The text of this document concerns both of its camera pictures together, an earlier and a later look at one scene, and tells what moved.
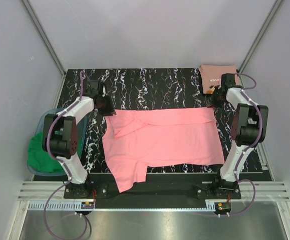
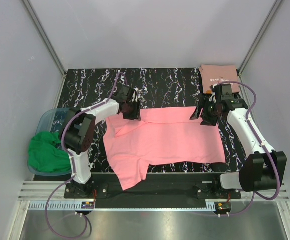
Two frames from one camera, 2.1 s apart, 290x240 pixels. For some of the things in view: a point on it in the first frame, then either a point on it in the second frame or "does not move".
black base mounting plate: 156,186 does not move
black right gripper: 214,104 to 208,121
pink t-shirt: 134,139 does not move
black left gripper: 110,110 to 135,115
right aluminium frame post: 265,25 does not move
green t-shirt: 38,159 does not move
